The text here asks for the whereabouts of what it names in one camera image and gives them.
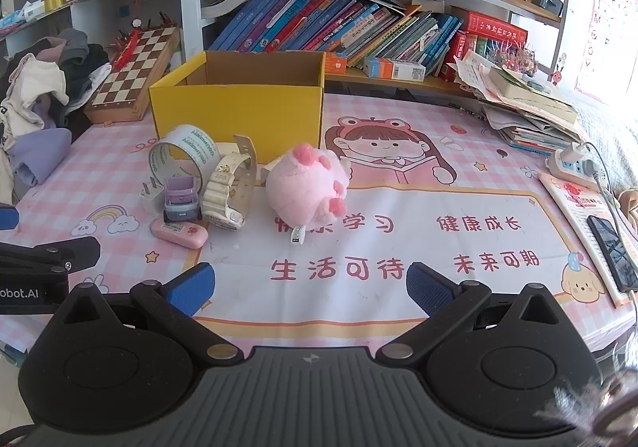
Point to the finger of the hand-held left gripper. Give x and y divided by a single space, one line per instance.
7 218
75 250

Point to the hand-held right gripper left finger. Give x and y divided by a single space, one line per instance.
192 290

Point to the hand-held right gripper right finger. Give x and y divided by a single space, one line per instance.
428 291

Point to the pink oval case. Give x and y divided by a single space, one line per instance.
177 232

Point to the white charger plug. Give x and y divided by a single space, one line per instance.
152 200

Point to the purple kids smartwatch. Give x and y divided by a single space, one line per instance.
180 193

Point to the white eraser block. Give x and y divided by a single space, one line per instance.
219 188

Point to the pink plush toy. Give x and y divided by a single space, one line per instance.
299 188

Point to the clear tape roll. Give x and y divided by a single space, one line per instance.
192 138

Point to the yellow cardboard box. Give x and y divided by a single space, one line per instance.
239 113

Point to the pink printed desktop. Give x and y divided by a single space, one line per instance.
109 158

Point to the lilac garment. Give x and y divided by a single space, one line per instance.
45 153

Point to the pink garment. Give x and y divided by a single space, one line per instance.
47 53

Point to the pink booklet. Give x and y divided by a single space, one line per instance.
573 198

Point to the white power strip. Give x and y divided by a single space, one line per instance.
563 170

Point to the wooden chessboard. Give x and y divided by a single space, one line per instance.
134 73

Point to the black smartphone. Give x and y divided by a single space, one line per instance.
613 252

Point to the grey garment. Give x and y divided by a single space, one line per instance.
75 41

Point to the white usb adapter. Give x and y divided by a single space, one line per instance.
578 152

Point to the red tassel ornament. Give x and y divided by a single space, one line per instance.
127 48

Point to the stack of books and papers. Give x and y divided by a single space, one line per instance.
528 108

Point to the yellow small box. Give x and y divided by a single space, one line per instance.
56 2

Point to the orange white carton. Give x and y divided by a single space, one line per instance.
394 69

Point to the row of dark chess pieces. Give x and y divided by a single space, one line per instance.
149 23

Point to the small red white carton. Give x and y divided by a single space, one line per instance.
335 64

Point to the colourful spiky ornament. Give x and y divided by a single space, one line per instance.
513 58

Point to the red thick dictionary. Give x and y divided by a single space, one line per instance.
493 28

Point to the white wooden bookshelf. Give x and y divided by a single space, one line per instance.
189 3

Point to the thick white-paged book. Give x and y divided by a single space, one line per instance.
229 3

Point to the row of colourful books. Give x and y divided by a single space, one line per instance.
309 23

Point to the alphabet wall poster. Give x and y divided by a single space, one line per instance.
608 28

